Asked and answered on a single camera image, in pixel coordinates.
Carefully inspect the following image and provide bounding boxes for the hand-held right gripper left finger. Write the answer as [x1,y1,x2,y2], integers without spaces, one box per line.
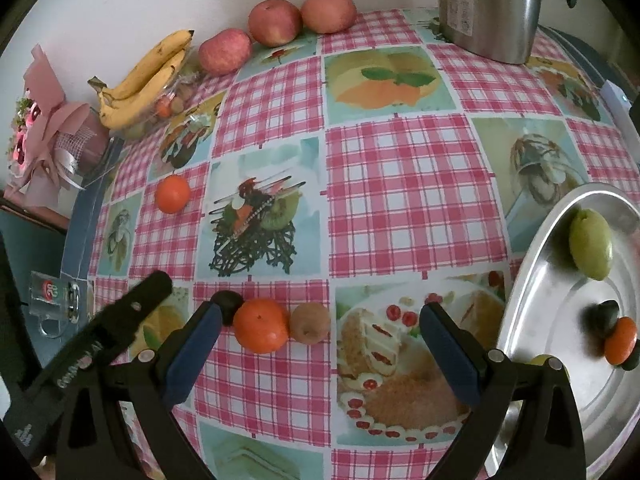
[55,300,223,480]

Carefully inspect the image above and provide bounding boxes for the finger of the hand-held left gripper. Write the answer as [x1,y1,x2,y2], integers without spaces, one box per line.
[97,270,174,333]

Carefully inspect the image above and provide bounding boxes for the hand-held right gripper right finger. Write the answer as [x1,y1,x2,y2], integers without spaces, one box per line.
[419,301,587,480]

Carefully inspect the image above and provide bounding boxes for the orange tangerine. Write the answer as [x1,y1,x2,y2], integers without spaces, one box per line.
[233,298,291,355]
[154,175,192,215]
[603,316,638,367]

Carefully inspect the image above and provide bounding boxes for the dark avocado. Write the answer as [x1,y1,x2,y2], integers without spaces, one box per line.
[586,300,621,338]
[210,291,245,327]

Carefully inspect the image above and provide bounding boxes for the stainless steel bowl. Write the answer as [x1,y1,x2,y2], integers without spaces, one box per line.
[482,182,640,480]

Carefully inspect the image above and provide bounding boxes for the green mango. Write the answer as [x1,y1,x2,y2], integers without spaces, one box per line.
[569,207,614,281]

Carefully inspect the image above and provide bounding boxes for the clear glass mug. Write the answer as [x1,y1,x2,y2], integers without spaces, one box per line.
[29,270,83,338]

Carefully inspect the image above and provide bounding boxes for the brown kiwi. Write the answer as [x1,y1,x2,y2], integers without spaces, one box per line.
[290,301,331,346]

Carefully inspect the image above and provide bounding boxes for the pink checked tablecloth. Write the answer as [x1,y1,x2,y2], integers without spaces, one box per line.
[87,7,640,480]

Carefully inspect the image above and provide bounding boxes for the clear plastic fruit container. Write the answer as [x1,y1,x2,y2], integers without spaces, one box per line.
[107,47,201,141]

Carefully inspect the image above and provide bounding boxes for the pink flower bouquet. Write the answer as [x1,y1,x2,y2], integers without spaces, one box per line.
[5,44,111,208]

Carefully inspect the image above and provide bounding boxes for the yellow banana bunch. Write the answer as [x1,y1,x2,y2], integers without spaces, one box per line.
[89,29,195,131]

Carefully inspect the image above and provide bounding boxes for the red apple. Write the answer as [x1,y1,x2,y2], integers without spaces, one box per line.
[301,0,358,35]
[198,28,253,77]
[248,0,304,47]

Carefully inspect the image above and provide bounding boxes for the white power strip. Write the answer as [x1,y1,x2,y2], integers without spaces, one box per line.
[602,80,632,116]

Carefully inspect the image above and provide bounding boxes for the stainless steel thermos jug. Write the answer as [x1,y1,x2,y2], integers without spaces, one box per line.
[434,0,545,65]

